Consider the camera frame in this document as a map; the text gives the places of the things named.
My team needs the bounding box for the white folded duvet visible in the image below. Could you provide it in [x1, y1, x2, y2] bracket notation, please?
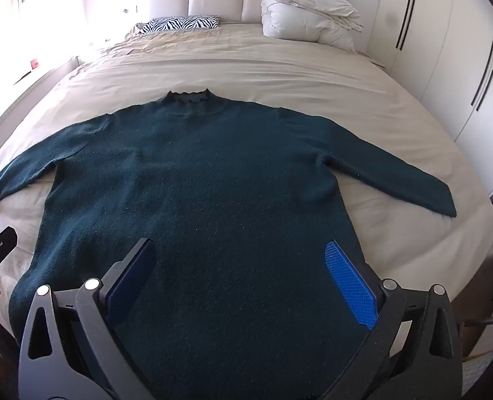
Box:
[261, 0, 364, 49]

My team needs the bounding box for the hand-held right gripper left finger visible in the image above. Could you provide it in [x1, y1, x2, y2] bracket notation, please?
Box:
[18, 238, 157, 400]

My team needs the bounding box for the white window ledge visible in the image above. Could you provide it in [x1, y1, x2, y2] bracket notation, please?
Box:
[0, 55, 79, 111]

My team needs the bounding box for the dark teal knit sweater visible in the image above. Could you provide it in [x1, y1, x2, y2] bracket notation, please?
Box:
[0, 88, 457, 400]

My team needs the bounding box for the zebra print pillow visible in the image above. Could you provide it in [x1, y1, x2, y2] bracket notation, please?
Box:
[138, 15, 221, 34]

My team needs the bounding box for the bed with beige sheet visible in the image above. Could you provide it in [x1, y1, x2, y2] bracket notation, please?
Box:
[0, 21, 493, 400]

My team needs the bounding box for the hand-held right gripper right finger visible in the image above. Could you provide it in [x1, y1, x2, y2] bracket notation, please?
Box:
[325, 241, 464, 400]

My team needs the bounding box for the white wardrobe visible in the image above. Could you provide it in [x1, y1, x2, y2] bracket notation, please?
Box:
[346, 0, 493, 201]

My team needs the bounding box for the black wardrobe handle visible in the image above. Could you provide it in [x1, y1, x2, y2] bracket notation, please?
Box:
[476, 22, 493, 112]
[470, 14, 493, 106]
[395, 0, 415, 47]
[400, 0, 420, 49]

